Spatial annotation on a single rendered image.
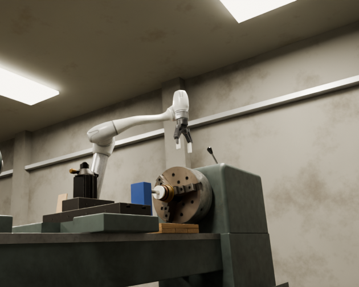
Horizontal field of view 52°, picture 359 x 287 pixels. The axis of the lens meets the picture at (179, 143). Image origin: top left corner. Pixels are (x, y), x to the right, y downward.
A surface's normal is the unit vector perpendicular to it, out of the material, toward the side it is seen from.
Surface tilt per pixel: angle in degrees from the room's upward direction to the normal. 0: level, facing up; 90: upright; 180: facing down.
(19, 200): 90
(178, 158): 90
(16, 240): 90
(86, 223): 90
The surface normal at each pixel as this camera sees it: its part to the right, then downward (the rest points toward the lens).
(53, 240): 0.83, -0.21
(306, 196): -0.53, -0.21
